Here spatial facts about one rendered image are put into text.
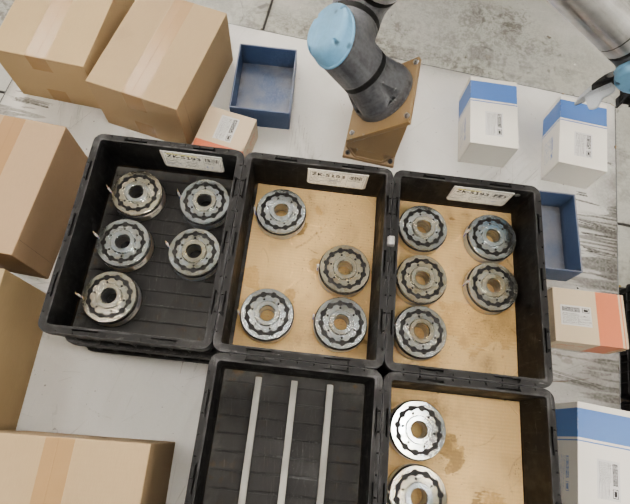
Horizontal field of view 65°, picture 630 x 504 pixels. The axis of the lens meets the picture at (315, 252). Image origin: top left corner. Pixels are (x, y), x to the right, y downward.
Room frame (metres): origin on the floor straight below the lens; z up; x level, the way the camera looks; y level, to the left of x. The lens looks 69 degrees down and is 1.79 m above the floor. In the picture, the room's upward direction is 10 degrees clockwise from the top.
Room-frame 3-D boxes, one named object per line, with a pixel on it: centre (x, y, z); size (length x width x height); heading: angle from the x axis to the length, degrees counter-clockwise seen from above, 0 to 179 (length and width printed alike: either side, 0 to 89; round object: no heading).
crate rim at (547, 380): (0.34, -0.29, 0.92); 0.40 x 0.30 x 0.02; 4
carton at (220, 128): (0.62, 0.27, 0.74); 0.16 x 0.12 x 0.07; 173
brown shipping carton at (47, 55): (0.84, 0.70, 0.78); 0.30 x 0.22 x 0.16; 179
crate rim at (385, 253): (0.32, 0.01, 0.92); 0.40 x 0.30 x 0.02; 4
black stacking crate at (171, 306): (0.30, 0.31, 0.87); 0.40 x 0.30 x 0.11; 4
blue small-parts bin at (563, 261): (0.54, -0.52, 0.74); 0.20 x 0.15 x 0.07; 4
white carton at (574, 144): (0.81, -0.60, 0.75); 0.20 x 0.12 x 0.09; 178
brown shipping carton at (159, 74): (0.79, 0.44, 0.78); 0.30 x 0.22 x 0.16; 171
